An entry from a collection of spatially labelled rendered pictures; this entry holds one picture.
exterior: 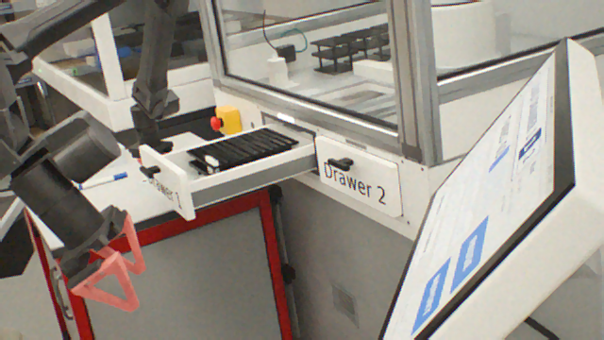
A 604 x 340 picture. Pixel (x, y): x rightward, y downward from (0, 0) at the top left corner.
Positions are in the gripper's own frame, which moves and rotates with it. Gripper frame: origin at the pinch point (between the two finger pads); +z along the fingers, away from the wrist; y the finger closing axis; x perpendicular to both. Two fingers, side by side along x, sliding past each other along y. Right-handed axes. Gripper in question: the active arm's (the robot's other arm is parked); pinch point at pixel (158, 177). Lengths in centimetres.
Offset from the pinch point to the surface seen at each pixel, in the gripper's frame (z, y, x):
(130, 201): 5.2, 6.5, 5.3
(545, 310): -21, -111, 58
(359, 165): -10, -62, 4
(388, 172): -12, -71, 10
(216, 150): -9.1, -21.4, 0.3
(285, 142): -8.9, -36.0, -7.9
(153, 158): -11.7, -12.8, 12.7
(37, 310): 85, 116, -29
